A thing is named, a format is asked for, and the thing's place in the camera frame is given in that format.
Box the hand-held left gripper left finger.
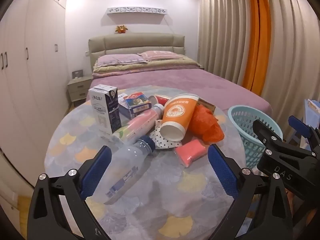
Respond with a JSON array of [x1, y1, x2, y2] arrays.
[[27, 145, 113, 240]]

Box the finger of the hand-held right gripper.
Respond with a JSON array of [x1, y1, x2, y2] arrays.
[[288, 116, 320, 152], [252, 119, 320, 200]]

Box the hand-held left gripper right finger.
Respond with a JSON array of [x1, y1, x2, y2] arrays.
[[207, 144, 294, 240]]

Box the clear plastic bottle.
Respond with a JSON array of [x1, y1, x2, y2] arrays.
[[95, 135, 157, 205]]

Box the pink tissue packet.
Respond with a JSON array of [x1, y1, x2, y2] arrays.
[[174, 139, 208, 168]]

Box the orange plastic bag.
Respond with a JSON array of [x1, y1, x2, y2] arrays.
[[187, 104, 225, 144]]

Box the light blue plastic basket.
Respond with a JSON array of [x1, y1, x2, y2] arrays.
[[227, 105, 284, 169]]

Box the dark blue milk carton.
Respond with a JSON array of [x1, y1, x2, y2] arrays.
[[89, 84, 122, 140]]

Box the pink plastic bottle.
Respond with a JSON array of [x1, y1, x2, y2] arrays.
[[112, 104, 165, 145]]

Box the polka dot face mask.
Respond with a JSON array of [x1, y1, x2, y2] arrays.
[[149, 120, 185, 150]]

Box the small brown box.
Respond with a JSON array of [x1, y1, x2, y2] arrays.
[[197, 99, 216, 114]]

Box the small blue cardboard box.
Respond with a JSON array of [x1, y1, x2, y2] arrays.
[[119, 92, 152, 119]]

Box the orange paper cup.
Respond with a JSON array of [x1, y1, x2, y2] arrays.
[[160, 94, 200, 142]]

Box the red paper cup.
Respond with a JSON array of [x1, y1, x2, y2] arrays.
[[149, 95, 173, 107]]

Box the beige curtain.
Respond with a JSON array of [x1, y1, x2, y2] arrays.
[[197, 0, 250, 88], [261, 0, 320, 140]]

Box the beige nightstand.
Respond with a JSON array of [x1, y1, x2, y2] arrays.
[[67, 76, 93, 107]]

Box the bed with purple sheet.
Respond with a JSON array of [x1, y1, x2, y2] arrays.
[[90, 69, 273, 117]]

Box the orange curtain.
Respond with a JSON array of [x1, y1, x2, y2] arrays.
[[241, 0, 273, 98]]

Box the purple pillow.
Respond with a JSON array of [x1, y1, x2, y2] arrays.
[[97, 54, 148, 67]]

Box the folded beige quilt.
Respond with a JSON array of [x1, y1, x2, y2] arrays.
[[92, 57, 202, 75]]

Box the white wardrobe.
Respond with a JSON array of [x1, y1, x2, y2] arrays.
[[0, 0, 73, 205]]

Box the pink pillow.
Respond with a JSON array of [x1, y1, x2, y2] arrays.
[[137, 51, 185, 62]]

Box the beige padded headboard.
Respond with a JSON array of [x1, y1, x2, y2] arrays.
[[88, 33, 187, 67]]

